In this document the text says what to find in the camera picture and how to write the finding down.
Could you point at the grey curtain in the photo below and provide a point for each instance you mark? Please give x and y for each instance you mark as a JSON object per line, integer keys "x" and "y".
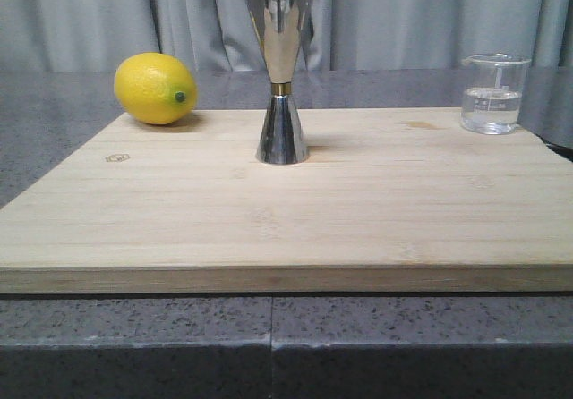
{"x": 217, "y": 35}

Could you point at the bamboo cutting board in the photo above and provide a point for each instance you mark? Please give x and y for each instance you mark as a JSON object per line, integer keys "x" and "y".
{"x": 389, "y": 200}

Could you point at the steel double jigger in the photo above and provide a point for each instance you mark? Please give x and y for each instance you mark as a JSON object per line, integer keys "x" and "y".
{"x": 278, "y": 26}

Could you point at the glass beaker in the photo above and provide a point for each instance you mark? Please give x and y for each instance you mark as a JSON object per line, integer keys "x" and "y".
{"x": 492, "y": 95}

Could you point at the yellow lemon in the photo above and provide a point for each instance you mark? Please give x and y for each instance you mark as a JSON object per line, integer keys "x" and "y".
{"x": 155, "y": 88}

